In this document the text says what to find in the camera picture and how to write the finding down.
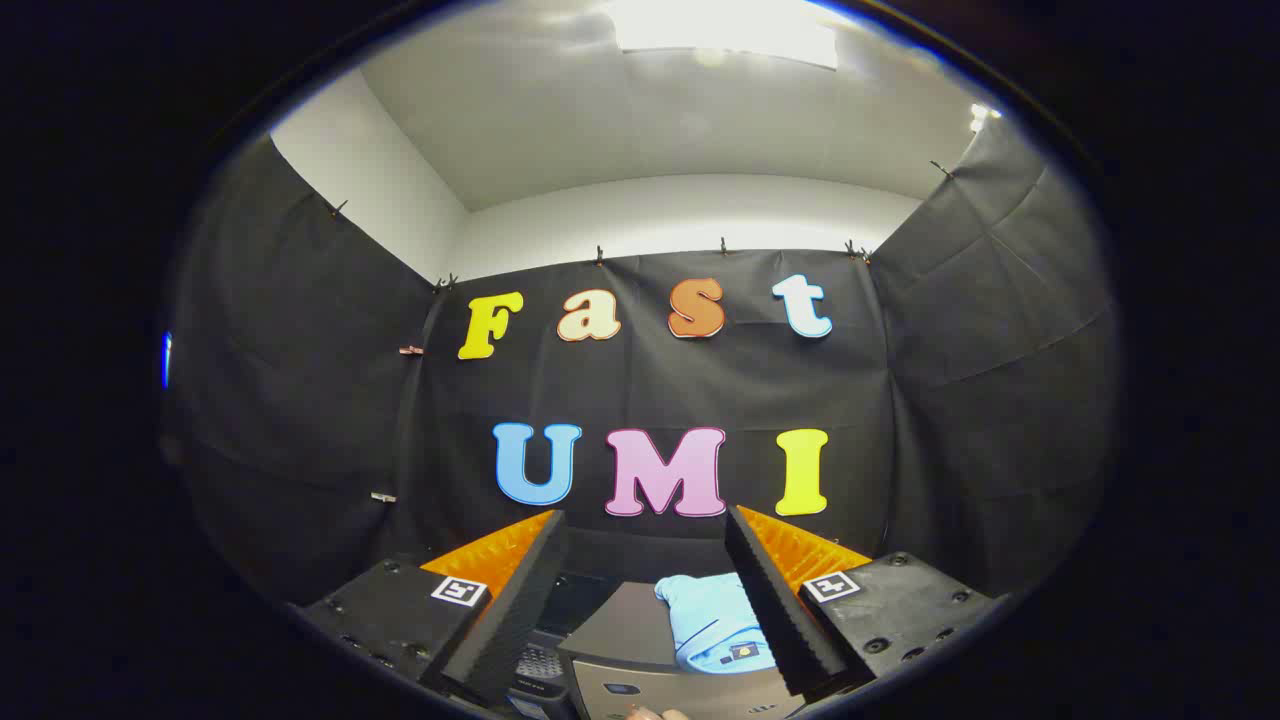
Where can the row of small black clips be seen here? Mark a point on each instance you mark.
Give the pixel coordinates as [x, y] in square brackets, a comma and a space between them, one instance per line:
[600, 254]

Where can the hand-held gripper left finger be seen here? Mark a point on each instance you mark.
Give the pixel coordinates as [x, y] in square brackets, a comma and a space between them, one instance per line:
[520, 610]

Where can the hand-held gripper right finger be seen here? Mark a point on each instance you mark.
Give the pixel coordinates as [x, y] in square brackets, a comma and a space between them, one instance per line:
[770, 600]

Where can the grey box cabinet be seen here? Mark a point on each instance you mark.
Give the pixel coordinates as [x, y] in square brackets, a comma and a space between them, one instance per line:
[625, 625]

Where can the black backdrop cloth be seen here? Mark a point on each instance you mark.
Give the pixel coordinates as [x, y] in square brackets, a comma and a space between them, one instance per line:
[660, 390]

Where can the ceiling light panel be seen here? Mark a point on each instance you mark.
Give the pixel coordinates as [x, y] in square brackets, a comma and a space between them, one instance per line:
[725, 25]

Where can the dark washing machine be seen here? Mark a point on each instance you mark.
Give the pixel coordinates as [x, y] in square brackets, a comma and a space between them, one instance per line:
[540, 665]

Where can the light blue garment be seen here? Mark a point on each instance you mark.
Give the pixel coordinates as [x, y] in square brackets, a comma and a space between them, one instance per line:
[710, 615]

